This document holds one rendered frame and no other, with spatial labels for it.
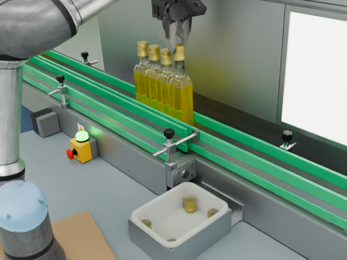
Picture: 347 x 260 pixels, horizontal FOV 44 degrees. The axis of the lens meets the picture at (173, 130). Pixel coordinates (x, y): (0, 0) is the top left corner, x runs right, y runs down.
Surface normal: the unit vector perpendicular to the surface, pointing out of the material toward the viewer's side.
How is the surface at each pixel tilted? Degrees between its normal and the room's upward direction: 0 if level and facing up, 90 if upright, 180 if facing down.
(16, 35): 84
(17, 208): 10
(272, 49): 90
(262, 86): 90
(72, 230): 2
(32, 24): 72
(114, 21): 90
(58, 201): 0
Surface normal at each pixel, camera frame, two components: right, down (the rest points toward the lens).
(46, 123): 0.67, 0.33
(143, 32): -0.74, 0.36
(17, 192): 0.06, -0.80
